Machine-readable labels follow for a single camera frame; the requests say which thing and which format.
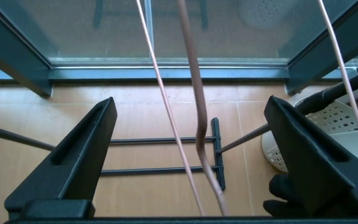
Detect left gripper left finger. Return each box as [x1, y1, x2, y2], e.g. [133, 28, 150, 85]
[4, 96, 118, 218]

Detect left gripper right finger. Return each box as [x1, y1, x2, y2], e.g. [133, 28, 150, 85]
[264, 95, 358, 218]

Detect black shorts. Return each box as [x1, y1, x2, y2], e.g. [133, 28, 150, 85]
[262, 173, 309, 218]

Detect white laundry basket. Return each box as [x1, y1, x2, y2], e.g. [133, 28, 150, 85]
[261, 99, 358, 174]

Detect black clothes rack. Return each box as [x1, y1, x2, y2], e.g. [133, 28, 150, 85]
[0, 63, 358, 191]

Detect window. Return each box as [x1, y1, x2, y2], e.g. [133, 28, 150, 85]
[0, 0, 358, 97]

